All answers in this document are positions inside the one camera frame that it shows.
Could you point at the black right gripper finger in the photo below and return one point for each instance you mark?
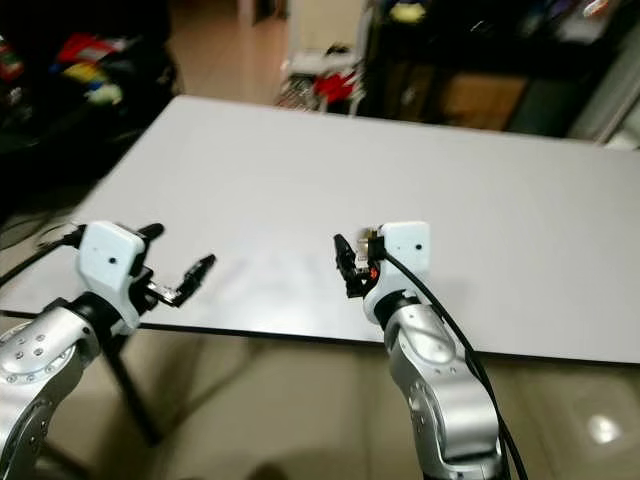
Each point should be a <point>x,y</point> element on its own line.
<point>349,268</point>
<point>376,244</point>

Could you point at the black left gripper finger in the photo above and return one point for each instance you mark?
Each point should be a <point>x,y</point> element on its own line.
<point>151,231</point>
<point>198,274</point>

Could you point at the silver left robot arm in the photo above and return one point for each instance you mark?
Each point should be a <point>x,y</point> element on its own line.
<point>35,380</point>

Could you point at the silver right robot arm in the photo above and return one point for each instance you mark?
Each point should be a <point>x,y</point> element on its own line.
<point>445,395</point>

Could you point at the black table leg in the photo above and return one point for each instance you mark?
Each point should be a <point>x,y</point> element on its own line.
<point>132,390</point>

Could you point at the black couch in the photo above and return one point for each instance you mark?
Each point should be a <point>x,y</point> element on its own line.
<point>50,130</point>

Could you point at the white green small item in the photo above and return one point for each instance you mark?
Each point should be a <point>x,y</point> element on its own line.
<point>106,95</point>

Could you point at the red white bag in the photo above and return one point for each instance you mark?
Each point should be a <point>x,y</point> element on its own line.
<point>332,88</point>

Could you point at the yellow packet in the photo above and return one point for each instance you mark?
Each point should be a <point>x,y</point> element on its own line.
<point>87,72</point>

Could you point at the brown cardboard box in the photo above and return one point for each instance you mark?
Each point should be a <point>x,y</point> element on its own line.
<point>482,102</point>

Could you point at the red packet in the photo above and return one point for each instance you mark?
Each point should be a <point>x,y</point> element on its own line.
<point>90,48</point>

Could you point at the red white bottle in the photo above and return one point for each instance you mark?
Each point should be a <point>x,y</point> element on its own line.
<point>10,62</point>

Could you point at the white cabinet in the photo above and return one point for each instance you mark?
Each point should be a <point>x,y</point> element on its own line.
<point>325,28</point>

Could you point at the yellow green item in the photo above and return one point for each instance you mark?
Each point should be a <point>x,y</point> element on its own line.
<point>408,12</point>

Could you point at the black shelf unit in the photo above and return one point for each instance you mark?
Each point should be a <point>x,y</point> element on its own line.
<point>550,70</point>

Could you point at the white panel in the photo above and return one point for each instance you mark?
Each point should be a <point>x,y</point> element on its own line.
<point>610,105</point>

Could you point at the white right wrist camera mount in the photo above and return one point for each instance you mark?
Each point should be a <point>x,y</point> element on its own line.
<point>402,262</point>

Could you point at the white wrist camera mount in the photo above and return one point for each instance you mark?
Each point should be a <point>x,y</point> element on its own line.
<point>402,262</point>
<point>110,262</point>

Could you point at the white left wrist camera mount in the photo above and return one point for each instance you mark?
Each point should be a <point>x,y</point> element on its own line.
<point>110,262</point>

